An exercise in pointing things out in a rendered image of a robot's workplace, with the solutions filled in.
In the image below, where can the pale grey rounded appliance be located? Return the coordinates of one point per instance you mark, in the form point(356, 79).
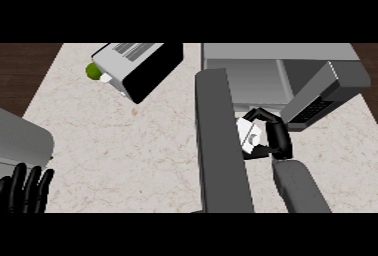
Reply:
point(22, 141)

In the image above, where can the dark grey microwave door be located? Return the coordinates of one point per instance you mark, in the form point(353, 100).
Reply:
point(220, 143)

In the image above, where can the green round fruit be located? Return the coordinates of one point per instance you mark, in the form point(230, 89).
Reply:
point(92, 71)

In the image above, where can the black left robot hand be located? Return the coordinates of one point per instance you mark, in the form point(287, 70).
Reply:
point(27, 193)

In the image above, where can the grey microwave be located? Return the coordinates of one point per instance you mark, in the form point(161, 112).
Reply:
point(295, 83)

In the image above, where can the white milk carton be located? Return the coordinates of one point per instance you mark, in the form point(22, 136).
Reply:
point(248, 135)

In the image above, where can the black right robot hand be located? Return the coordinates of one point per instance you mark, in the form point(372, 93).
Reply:
point(279, 136)

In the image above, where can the white and black toaster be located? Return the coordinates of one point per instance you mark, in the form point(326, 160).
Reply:
point(134, 70)

